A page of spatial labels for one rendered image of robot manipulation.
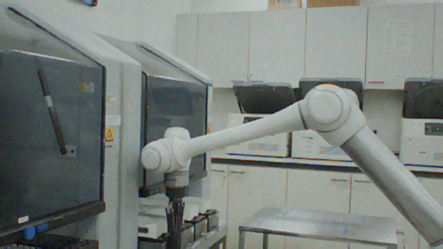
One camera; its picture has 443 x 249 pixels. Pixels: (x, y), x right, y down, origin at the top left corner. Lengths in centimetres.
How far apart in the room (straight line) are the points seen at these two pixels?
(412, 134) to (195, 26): 215
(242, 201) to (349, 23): 176
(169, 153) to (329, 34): 290
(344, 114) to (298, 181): 262
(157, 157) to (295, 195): 258
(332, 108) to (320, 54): 289
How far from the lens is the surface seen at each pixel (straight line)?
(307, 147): 389
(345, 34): 419
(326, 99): 132
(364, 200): 389
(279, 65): 424
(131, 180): 164
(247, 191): 404
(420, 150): 386
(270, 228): 190
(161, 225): 176
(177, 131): 166
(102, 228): 152
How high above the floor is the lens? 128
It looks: 2 degrees down
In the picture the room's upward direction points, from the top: 2 degrees clockwise
